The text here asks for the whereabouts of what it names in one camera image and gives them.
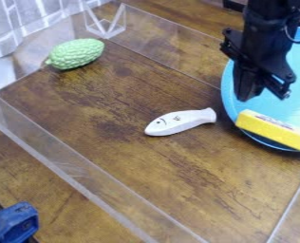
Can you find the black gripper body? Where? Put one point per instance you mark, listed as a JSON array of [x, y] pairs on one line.
[[261, 47]]

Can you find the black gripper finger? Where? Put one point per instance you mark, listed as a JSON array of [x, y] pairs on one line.
[[242, 76], [257, 84]]

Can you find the blue round plastic tray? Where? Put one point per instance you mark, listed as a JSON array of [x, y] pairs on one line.
[[282, 110]]

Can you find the yellow butter block toy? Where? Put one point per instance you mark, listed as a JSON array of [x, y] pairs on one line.
[[269, 128]]

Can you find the white wooden fish toy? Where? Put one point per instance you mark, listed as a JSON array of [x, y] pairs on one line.
[[178, 121]]

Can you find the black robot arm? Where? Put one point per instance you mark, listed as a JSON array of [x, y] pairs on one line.
[[282, 5]]

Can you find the green bumpy gourd toy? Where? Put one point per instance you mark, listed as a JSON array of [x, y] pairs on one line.
[[75, 53]]

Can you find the clear acrylic barrier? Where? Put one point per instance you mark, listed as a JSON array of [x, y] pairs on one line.
[[147, 222]]

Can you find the white checkered cloth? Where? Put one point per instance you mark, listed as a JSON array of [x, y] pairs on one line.
[[27, 16]]

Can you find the clear acrylic corner bracket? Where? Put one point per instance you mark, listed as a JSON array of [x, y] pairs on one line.
[[104, 18]]

